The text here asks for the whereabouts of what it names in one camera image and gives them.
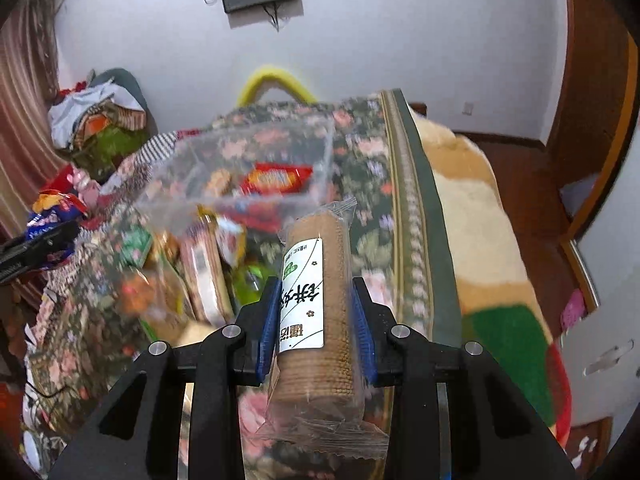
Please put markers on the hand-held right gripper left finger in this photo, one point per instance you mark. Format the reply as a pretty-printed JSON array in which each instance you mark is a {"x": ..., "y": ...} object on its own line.
[{"x": 265, "y": 332}]

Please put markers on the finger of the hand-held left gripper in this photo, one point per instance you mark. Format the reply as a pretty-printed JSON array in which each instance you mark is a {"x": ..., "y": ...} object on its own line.
[
  {"x": 42, "y": 239},
  {"x": 20, "y": 267}
]

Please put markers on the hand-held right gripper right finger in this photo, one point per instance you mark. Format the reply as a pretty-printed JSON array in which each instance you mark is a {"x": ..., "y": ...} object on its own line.
[{"x": 362, "y": 336}]

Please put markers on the brown cracker packet white label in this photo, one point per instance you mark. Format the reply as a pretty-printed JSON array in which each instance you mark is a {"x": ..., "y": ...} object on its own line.
[{"x": 309, "y": 310}]

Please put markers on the clear plastic container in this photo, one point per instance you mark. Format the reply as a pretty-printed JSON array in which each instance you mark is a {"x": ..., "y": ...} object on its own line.
[{"x": 300, "y": 140}]

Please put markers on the blue orange chip bag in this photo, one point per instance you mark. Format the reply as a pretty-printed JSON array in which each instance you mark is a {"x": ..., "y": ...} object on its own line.
[{"x": 52, "y": 207}]

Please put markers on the pile of snack packets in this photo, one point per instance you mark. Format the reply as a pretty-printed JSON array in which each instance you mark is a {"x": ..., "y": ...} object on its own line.
[{"x": 170, "y": 275}]

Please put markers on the striped curtain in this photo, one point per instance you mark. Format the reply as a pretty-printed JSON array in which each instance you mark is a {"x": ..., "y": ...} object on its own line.
[{"x": 22, "y": 110}]

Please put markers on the pile of clothes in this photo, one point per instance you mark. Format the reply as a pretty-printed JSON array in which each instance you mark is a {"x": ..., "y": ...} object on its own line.
[{"x": 97, "y": 115}]

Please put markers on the floral blanket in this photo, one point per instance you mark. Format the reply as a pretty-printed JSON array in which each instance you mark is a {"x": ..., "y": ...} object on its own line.
[{"x": 370, "y": 200}]

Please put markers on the plush multicolour blanket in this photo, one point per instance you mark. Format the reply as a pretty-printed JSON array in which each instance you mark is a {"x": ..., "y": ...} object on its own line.
[{"x": 480, "y": 240}]

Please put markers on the red snack packet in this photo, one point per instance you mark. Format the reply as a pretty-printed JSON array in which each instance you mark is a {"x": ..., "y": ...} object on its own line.
[{"x": 276, "y": 178}]

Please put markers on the pink toy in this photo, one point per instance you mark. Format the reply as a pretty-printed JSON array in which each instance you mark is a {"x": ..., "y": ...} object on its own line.
[{"x": 572, "y": 308}]

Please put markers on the white cabinet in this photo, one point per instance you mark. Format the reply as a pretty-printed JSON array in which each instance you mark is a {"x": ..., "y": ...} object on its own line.
[{"x": 607, "y": 340}]

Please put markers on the wooden wardrobe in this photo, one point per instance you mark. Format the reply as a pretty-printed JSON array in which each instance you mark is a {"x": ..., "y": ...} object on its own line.
[{"x": 595, "y": 100}]

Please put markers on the white wall socket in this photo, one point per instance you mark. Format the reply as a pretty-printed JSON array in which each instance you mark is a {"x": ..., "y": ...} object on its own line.
[{"x": 468, "y": 108}]

